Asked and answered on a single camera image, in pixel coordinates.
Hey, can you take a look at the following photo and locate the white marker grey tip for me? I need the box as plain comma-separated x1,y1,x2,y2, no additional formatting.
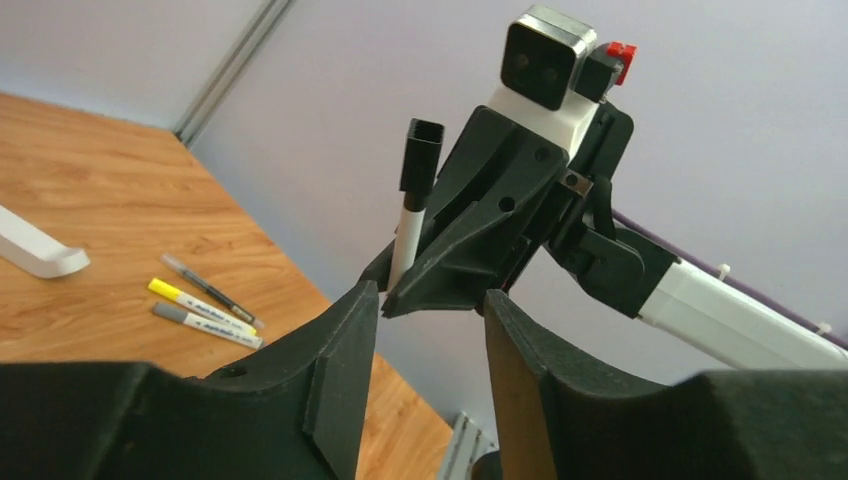
152,302,265,350

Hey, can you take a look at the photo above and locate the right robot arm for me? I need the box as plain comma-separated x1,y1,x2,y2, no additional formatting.
363,99,847,370

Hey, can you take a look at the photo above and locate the white marker yellow tip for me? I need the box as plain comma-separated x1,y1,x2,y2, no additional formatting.
147,278,257,335

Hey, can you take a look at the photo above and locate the aluminium frame rail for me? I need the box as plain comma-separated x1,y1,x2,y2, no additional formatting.
172,0,296,148

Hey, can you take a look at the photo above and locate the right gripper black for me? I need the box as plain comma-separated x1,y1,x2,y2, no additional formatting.
382,104,635,318

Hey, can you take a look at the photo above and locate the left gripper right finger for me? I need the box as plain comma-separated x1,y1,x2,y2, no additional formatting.
482,290,847,479

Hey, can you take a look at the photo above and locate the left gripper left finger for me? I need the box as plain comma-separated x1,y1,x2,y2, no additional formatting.
1,281,379,479

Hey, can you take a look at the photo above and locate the black pen cap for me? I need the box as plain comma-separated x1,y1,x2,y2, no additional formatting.
399,118,445,212

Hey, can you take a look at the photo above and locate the clothes rack metal white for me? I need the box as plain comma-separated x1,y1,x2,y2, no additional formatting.
1,207,90,279

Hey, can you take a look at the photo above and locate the white marker teal tip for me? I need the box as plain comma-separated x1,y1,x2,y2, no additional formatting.
387,191,427,292

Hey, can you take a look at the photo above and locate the clear barrel gel pen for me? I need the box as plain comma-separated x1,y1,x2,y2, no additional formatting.
160,253,265,328

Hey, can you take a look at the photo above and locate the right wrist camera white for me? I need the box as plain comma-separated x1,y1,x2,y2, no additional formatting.
486,4,638,157

